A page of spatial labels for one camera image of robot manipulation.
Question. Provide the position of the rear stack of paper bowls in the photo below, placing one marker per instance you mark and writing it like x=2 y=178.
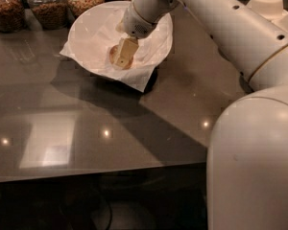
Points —
x=269 y=9

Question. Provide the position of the glass jar of cereal far left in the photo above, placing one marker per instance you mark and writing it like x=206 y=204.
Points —
x=12 y=16

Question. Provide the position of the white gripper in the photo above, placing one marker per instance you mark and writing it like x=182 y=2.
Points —
x=133 y=22

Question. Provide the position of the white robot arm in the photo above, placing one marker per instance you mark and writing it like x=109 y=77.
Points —
x=247 y=159

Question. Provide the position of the white paper liner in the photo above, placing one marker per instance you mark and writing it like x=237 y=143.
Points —
x=144 y=74

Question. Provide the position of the glass jar of dark granola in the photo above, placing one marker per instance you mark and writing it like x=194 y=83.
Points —
x=51 y=14

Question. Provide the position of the white bowl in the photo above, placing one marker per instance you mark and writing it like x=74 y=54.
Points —
x=92 y=35

